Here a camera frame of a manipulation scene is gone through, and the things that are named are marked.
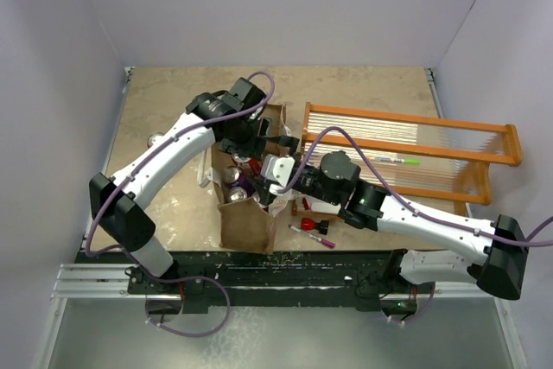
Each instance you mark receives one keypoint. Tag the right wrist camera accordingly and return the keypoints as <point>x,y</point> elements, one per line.
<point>277,171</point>

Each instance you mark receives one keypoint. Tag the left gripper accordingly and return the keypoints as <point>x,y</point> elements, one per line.
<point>252,147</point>

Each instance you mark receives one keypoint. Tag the red cola can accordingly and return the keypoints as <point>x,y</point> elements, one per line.
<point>154,138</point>
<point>243,162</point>

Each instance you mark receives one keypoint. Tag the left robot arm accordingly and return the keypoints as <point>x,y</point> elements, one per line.
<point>232,118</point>

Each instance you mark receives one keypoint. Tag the purple fanta can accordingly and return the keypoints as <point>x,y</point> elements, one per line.
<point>255,166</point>
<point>232,176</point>
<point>236,194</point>

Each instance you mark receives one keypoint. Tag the red black stamp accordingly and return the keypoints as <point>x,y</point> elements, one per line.
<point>321,227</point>

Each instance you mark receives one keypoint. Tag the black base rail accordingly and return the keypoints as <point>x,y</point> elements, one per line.
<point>363,280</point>

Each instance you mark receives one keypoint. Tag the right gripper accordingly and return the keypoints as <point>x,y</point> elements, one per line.
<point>262,187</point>

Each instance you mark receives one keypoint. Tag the green tipped pen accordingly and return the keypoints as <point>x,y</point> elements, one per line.
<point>410,161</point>

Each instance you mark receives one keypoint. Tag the pink marker pen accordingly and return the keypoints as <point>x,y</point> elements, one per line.
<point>316,238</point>

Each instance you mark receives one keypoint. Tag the wooden shelf rack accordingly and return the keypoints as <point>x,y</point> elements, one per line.
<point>455,156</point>

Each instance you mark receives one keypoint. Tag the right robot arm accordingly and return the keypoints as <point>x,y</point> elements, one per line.
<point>487,253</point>

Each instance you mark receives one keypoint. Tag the white eraser bar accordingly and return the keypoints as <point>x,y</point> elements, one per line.
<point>324,208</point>

